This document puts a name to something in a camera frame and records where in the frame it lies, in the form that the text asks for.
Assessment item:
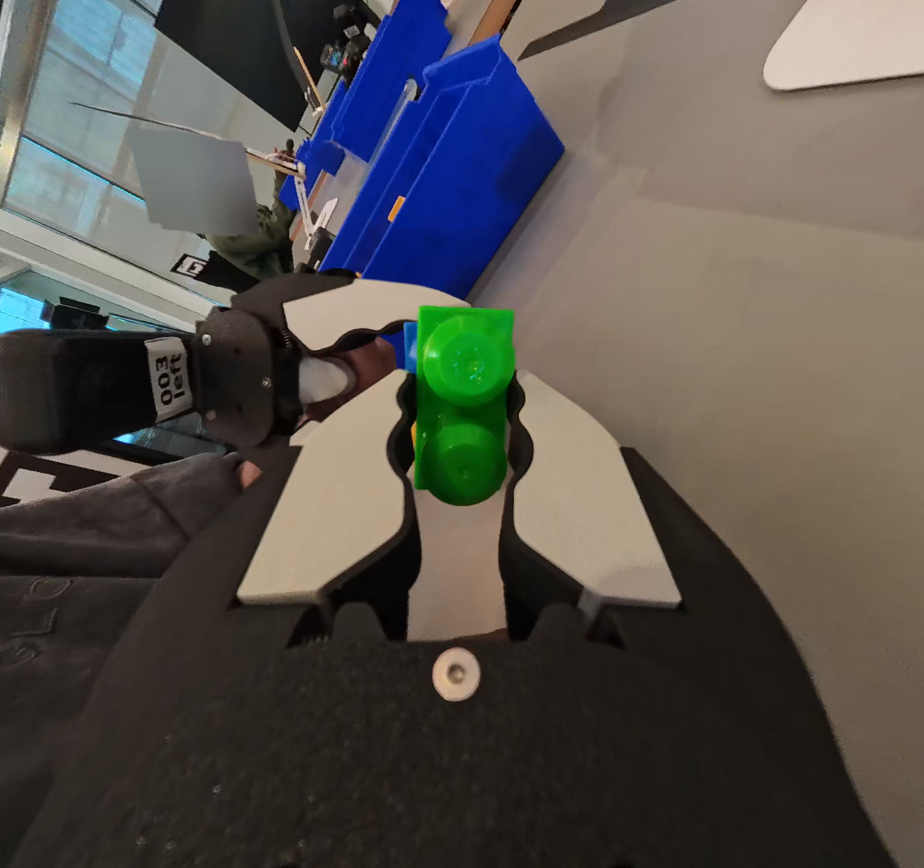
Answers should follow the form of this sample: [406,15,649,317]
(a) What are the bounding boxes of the person's dark sweatshirt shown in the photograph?
[0,453,246,868]

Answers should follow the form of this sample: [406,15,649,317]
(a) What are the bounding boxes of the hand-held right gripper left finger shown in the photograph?
[234,370,423,634]

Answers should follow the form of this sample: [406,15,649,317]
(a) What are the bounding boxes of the person's left hand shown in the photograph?
[309,336,407,426]

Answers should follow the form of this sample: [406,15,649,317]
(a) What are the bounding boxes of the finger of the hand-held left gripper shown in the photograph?
[282,279,472,352]

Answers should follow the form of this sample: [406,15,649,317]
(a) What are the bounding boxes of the white flat base plate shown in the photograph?
[763,0,924,93]

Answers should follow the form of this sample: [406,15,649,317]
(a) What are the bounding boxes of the black white marker board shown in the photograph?
[0,448,141,509]

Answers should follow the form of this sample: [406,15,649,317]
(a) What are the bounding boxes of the grey desk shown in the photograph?
[404,0,924,868]

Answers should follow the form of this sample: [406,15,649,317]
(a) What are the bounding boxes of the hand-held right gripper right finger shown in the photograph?
[497,370,685,644]

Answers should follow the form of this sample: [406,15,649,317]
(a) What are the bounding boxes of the clear plastic sheet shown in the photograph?
[307,77,423,233]

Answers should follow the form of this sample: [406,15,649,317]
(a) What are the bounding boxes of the small white stand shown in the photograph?
[292,160,340,271]

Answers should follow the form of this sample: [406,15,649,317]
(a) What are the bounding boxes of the black screen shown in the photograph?
[155,0,398,134]

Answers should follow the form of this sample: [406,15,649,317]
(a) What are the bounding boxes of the light wooden slat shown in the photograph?
[292,45,326,111]

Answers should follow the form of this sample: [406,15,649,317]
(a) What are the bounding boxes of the blue plastic bin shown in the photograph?
[278,0,452,262]
[318,34,566,306]

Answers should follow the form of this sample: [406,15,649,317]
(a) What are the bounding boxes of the green double toy block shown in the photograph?
[413,305,517,506]

